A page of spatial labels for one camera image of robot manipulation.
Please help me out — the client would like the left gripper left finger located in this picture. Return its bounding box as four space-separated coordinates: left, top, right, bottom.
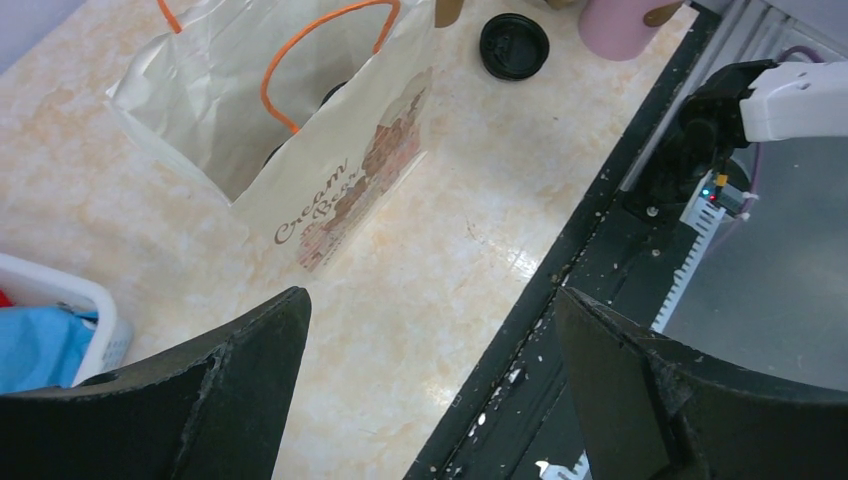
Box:
1 287 312 479

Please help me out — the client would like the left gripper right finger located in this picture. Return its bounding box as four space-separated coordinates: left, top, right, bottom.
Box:
555 288 847 479

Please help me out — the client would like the paper takeout bag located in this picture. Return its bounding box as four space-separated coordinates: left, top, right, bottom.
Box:
108 0 436 272

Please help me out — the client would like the black cup lid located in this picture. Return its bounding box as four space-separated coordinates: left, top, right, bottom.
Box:
263 81 347 168

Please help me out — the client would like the black lid stack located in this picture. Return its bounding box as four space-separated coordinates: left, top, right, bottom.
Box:
479 13 550 81

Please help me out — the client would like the stack of paper cups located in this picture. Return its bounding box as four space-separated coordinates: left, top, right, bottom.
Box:
434 0 464 28

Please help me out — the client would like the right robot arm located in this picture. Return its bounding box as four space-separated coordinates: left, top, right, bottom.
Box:
635 60 847 208

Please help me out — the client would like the white plastic basket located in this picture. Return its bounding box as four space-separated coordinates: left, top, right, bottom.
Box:
1 254 133 395

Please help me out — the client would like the blue snack bag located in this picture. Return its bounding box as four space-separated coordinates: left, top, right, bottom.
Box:
1 306 98 394

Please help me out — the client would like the pink holder cup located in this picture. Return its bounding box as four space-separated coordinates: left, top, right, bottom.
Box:
578 0 683 61

